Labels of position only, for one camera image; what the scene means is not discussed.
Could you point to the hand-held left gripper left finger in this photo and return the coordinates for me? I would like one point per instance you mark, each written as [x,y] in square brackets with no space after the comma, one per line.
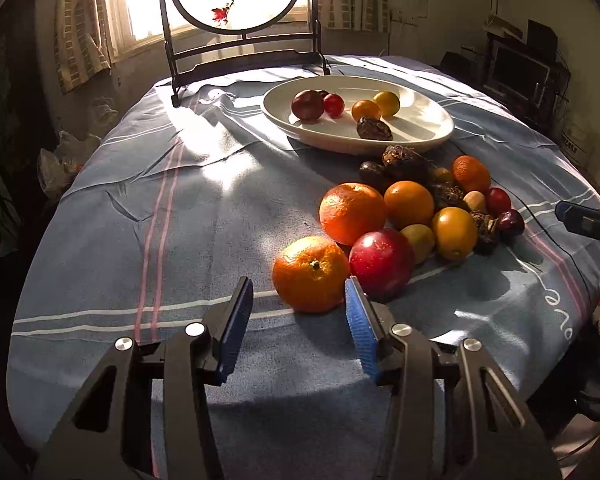
[235,330]

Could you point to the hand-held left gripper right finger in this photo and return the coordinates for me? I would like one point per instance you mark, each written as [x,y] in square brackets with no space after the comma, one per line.
[362,330]

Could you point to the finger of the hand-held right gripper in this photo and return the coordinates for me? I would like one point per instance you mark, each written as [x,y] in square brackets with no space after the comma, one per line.
[587,220]

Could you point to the red apple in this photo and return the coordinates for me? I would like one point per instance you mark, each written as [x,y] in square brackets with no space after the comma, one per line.
[380,260]

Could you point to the mandarin orange with stem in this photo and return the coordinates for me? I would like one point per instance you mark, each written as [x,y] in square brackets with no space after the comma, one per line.
[310,274]

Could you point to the dark red cherry tomato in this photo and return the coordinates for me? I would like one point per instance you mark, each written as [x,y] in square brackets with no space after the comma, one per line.
[510,222]

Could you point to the green-yellow kiwi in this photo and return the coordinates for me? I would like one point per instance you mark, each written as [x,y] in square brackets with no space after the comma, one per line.
[421,246]

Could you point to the small beige fruit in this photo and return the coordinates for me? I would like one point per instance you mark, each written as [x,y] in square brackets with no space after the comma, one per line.
[475,201]

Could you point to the large orange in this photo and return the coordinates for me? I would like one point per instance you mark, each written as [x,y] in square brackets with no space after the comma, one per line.
[352,212]

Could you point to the small orange tangerine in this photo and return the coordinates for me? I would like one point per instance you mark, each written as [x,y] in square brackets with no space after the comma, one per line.
[471,174]

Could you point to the yellow-orange citrus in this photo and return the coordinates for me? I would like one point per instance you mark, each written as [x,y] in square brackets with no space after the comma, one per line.
[454,232]

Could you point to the medium orange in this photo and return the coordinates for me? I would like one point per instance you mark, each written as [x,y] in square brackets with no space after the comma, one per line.
[408,204]

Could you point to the small yellowish fruit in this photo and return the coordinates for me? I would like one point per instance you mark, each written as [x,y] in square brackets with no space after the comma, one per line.
[441,175]

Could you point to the large dark wrinkled passion fruit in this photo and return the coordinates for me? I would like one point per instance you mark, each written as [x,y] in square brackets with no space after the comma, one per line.
[405,160]

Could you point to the white oval plate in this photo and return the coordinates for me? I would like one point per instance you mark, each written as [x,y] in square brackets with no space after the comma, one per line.
[425,115]

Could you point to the orange cherry tomato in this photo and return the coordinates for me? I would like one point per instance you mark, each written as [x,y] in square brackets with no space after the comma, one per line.
[366,110]

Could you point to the yellow cherry tomato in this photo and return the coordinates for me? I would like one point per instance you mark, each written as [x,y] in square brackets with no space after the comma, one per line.
[386,102]

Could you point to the dark red plum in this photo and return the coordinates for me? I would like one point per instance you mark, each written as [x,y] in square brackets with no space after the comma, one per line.
[307,105]

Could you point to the white bucket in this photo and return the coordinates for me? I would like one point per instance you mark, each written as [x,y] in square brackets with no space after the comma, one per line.
[577,142]

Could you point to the blue striped tablecloth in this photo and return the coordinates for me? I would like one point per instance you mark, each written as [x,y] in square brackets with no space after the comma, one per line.
[155,240]

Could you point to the computer monitor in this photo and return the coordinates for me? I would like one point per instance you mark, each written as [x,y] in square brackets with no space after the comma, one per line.
[517,70]

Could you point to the clear plastic bags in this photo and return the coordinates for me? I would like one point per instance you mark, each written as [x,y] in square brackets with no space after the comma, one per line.
[60,165]

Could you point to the bright window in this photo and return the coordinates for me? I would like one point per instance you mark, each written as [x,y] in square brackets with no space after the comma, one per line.
[135,5]

